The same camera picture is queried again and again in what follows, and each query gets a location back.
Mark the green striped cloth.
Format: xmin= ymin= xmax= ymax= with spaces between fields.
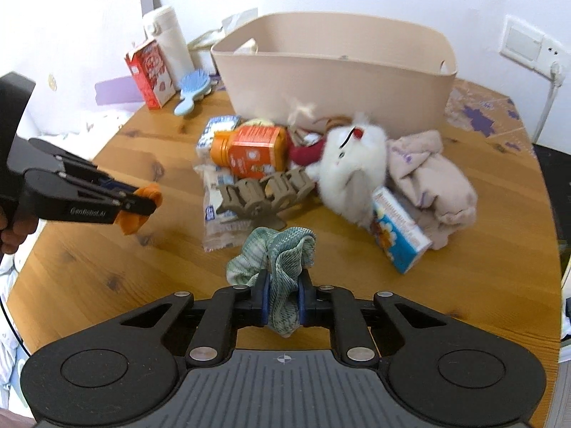
xmin=227 ymin=227 xmax=317 ymax=338

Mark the white power cable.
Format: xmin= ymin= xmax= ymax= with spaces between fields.
xmin=532 ymin=63 xmax=565 ymax=144

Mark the blue white small carton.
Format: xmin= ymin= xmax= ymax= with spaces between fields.
xmin=371 ymin=187 xmax=432 ymax=274

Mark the blue hairbrush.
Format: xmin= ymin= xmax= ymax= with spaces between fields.
xmin=173 ymin=68 xmax=212 ymax=116

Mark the person's left hand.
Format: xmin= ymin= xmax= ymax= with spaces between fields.
xmin=0 ymin=210 xmax=39 ymax=255

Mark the blue white tissue pack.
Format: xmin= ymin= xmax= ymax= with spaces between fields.
xmin=196 ymin=115 xmax=241 ymax=153

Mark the beige plastic storage bin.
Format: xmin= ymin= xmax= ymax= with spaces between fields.
xmin=211 ymin=12 xmax=457 ymax=137

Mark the red fabric pouch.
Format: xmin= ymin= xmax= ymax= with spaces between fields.
xmin=288 ymin=137 xmax=326 ymax=167

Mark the red white snack box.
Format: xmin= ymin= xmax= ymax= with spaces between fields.
xmin=125 ymin=39 xmax=176 ymax=109

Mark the white thermos bottle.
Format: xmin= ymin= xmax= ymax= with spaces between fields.
xmin=142 ymin=6 xmax=194 ymax=91

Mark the orange supplement bottle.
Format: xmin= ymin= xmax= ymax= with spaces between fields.
xmin=210 ymin=126 xmax=288 ymax=179

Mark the clear snack wrapper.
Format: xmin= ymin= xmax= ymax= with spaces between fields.
xmin=194 ymin=163 xmax=254 ymax=252

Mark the white plush rabbit toy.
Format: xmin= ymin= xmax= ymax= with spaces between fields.
xmin=305 ymin=112 xmax=387 ymax=229

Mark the white wall socket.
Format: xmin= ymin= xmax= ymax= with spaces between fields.
xmin=499 ymin=16 xmax=570 ymax=85

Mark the beige cloth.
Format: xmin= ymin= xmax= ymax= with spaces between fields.
xmin=387 ymin=131 xmax=478 ymax=250

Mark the orange small object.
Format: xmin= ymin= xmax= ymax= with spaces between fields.
xmin=112 ymin=183 xmax=163 ymax=235

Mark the round tin can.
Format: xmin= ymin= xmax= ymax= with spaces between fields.
xmin=240 ymin=118 xmax=275 ymax=127

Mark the purple patterned mat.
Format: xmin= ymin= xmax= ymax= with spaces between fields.
xmin=445 ymin=78 xmax=535 ymax=158

